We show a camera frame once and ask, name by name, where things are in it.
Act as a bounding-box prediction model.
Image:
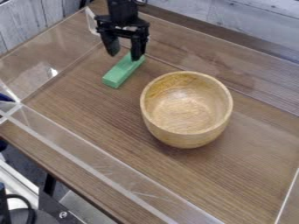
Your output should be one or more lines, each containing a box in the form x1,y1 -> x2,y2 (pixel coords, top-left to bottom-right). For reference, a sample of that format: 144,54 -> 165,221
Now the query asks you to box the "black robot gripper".
93,0 -> 149,61

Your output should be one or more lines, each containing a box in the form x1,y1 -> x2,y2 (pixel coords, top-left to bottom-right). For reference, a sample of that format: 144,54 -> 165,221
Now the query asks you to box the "green rectangular block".
101,53 -> 145,88

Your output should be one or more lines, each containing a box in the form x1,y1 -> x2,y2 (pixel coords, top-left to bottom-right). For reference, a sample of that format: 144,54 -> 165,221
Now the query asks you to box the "light brown wooden bowl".
140,71 -> 233,149

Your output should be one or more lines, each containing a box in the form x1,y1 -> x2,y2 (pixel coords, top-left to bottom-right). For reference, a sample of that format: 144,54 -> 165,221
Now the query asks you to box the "blue object at left edge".
0,93 -> 14,102

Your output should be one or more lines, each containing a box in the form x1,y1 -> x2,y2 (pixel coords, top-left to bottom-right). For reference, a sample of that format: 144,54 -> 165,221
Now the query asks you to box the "black table leg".
42,174 -> 56,196

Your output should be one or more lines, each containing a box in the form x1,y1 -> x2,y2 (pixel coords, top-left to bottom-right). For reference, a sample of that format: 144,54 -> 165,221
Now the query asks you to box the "clear acrylic tray enclosure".
0,13 -> 299,224

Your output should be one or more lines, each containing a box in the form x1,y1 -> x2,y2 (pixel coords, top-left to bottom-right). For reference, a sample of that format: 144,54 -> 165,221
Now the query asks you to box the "black cable loop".
0,193 -> 37,224

